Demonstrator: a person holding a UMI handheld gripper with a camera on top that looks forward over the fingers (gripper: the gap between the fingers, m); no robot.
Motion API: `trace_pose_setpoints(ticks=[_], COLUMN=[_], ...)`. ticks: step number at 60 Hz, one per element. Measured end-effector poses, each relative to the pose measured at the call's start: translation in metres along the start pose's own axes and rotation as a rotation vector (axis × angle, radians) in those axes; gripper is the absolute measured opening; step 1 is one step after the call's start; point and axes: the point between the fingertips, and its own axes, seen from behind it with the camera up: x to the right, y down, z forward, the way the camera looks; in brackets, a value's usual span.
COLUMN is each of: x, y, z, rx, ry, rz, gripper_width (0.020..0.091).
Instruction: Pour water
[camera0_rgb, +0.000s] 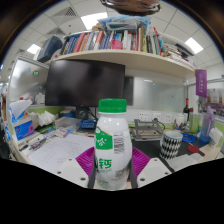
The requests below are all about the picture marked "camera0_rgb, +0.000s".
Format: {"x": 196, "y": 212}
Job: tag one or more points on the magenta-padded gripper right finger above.
{"x": 150, "y": 170}

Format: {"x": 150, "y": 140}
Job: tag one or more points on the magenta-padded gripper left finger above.
{"x": 75, "y": 171}

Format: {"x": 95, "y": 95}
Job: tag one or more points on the white green-capped drink bottle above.
{"x": 113, "y": 146}

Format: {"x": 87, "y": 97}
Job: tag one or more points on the purple translucent water bottle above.
{"x": 206, "y": 126}

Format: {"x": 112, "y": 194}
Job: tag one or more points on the black desk mat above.
{"x": 150, "y": 148}

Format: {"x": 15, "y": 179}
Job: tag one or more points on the white printed paper sheet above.
{"x": 56, "y": 153}

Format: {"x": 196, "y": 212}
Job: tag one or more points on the black-white patterned cup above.
{"x": 170, "y": 146}

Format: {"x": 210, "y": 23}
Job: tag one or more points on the grey metal laptop stand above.
{"x": 146, "y": 131}

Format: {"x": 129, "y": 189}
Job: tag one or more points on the white round jar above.
{"x": 180, "y": 119}

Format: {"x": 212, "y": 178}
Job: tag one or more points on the blue tissue box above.
{"x": 23, "y": 128}

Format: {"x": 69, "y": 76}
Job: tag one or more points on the dark wine bottle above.
{"x": 186, "y": 110}

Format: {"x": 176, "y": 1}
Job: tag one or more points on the crumpled white tissue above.
{"x": 216, "y": 136}

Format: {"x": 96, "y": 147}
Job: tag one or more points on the small dark screen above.
{"x": 128, "y": 90}

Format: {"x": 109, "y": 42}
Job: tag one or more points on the black computer monitor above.
{"x": 83, "y": 83}

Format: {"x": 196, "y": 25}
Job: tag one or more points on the group photo poster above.
{"x": 216, "y": 100}

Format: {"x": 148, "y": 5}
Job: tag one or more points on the purple hanging pennant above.
{"x": 201, "y": 83}

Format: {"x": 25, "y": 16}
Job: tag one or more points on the wooden shelf with books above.
{"x": 133, "y": 58}

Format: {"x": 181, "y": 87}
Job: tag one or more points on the ceiling light panels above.
{"x": 95, "y": 19}

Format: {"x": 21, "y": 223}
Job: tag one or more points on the person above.
{"x": 130, "y": 6}

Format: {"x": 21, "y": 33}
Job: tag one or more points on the white wall socket row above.
{"x": 145, "y": 116}

